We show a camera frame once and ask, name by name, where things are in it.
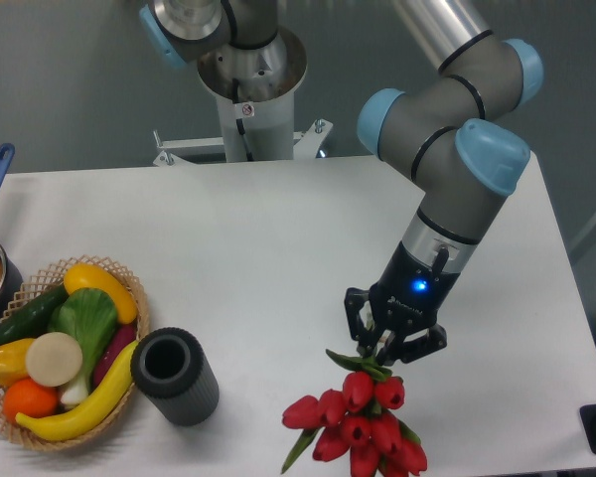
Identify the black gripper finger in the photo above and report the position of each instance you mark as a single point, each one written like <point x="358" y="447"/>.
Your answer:
<point x="433" y="339"/>
<point x="363" y="328"/>

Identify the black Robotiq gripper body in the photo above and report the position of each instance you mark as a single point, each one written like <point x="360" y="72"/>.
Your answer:
<point x="408" y="295"/>

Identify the red tulip bouquet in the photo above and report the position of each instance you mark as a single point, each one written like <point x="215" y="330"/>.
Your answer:
<point x="357" y="420"/>

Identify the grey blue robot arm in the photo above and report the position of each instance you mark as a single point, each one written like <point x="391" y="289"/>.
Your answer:
<point x="445" y="140"/>

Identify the dark grey ribbed vase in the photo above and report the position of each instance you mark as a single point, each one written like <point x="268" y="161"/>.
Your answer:
<point x="170" y="368"/>

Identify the purple sweet potato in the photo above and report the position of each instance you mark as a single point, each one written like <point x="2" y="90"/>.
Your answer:
<point x="123" y="336"/>

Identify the green bok choy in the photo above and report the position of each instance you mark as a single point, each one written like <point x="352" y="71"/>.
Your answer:
<point x="90" y="317"/>

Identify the yellow squash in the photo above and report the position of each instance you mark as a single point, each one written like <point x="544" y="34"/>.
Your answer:
<point x="86" y="275"/>

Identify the beige round disc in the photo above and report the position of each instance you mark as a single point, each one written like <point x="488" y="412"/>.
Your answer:
<point x="53" y="359"/>

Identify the woven wicker basket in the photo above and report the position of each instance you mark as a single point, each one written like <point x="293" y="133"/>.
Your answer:
<point x="49" y="277"/>

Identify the yellow banana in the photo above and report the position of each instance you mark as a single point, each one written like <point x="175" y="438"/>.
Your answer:
<point x="92" y="411"/>

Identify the green cucumber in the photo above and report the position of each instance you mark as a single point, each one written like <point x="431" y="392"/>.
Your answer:
<point x="32" y="319"/>

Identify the orange fruit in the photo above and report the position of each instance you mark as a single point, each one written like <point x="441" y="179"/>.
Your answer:
<point x="28" y="397"/>

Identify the yellow bell pepper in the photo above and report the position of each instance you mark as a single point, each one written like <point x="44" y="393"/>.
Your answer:
<point x="13" y="361"/>

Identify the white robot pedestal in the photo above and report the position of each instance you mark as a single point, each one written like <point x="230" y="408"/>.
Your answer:
<point x="254" y="93"/>

